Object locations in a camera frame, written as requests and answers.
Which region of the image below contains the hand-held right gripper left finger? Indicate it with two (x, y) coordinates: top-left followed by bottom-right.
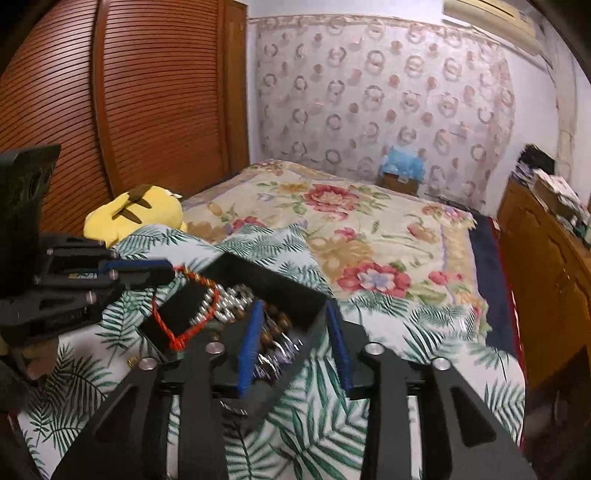
(51, 299), (266, 480)

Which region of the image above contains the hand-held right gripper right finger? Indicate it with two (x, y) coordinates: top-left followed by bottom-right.
(324, 299), (540, 480)

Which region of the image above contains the beige air conditioner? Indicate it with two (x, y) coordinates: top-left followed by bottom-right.
(442, 0), (542, 54)

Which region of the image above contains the purple silver bracelet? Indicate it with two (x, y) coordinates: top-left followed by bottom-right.
(254, 339), (304, 377)

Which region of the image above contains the floral wall curtain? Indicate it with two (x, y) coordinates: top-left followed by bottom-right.
(249, 14), (518, 213)

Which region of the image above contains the group of toiletry bottles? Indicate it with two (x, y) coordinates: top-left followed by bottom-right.
(570, 212), (591, 251)

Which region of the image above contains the person's left hand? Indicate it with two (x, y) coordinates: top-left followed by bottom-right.
(18, 336), (62, 380)

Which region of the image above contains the wooden low cabinet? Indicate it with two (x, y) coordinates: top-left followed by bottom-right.
(496, 178), (591, 393)

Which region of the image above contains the black square box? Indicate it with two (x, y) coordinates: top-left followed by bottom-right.
(139, 253), (341, 417)

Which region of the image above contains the yellow plush toy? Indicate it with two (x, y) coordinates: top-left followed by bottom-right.
(84, 184), (188, 248)

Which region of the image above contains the floral bedspread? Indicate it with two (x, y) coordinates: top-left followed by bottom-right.
(180, 159), (490, 347)

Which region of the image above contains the white wrapped pipe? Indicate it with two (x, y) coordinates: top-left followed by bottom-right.
(551, 28), (579, 177)

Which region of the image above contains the black bag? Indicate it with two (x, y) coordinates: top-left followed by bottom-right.
(517, 144), (556, 182)

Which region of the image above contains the leaf print tablecloth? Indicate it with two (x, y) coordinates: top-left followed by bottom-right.
(18, 224), (527, 480)

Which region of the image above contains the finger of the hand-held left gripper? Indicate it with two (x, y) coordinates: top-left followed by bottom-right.
(0, 268), (177, 346)
(34, 234), (174, 283)

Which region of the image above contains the navy blue mat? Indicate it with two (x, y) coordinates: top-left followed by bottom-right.
(468, 215), (519, 359)

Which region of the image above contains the wooden louvered wardrobe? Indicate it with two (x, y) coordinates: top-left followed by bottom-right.
(0, 0), (251, 241)

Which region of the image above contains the cardboard box with papers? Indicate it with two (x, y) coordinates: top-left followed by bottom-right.
(531, 171), (583, 219)

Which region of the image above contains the red cord bracelet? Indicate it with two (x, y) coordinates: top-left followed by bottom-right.
(151, 265), (223, 352)

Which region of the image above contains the blue gift bag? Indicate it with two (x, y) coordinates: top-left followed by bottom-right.
(381, 145), (428, 179)

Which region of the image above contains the small brown cardboard box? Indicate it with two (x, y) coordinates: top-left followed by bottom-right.
(382, 173), (422, 197)

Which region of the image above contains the brown wooden bead bracelet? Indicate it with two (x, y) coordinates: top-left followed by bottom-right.
(261, 302), (293, 348)

